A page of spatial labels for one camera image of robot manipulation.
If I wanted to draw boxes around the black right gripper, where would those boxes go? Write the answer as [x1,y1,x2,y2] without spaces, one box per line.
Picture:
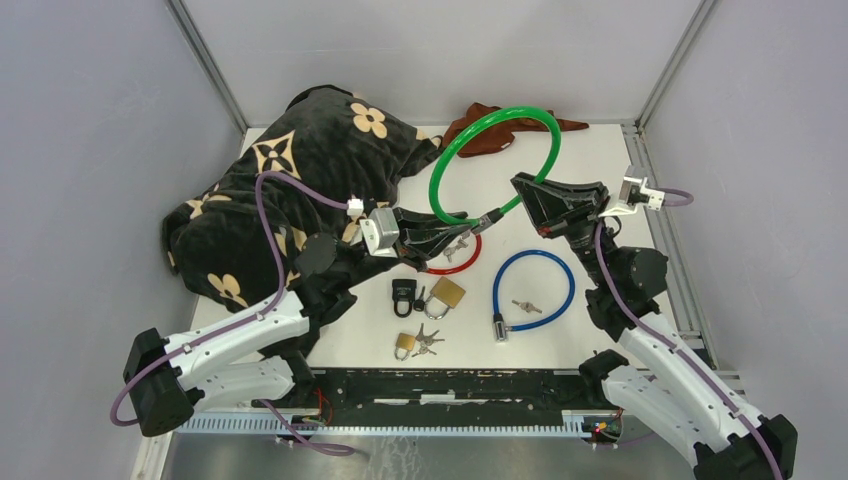
[514,171,617,286]

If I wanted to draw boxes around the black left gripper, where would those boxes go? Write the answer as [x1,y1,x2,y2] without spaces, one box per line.
[340,205,473,289]

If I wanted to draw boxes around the red cable lock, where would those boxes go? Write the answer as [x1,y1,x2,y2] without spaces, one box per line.
[424,234,483,276]

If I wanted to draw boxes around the green cable lock keys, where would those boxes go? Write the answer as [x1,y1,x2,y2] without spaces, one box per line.
[443,232,472,262]

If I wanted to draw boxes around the black padlock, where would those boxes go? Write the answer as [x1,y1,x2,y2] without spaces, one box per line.
[391,278,417,318]

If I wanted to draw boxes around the green cable lock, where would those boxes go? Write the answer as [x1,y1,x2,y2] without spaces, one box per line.
[428,106,562,232]

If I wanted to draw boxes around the blue cable lock keys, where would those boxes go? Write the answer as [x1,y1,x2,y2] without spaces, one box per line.
[512,300,542,314]

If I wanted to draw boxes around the small brass padlock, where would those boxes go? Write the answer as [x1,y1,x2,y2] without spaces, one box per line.
[394,332,417,361]

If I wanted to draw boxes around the blue cable lock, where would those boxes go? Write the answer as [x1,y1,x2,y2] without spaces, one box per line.
[491,249,577,343]

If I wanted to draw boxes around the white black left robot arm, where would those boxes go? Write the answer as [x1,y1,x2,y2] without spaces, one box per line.
[123,207,472,437]

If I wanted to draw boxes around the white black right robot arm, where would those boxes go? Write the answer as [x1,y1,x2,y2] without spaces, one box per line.
[511,173,798,479]

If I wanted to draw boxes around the small padlock keys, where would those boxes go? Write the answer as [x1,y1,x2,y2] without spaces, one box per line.
[413,324,443,357]

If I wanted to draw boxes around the black floral patterned blanket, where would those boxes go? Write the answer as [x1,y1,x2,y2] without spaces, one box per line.
[160,85,442,313]

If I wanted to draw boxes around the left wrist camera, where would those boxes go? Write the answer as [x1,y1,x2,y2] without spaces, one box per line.
[359,207,400,258]

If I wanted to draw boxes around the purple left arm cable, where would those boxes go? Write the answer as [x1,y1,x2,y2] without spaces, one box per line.
[110,170,364,429]

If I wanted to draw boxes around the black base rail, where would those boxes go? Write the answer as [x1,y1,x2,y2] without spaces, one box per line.
[283,368,617,427]

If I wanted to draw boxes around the white slotted cable duct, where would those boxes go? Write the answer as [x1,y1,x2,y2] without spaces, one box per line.
[176,411,591,440]

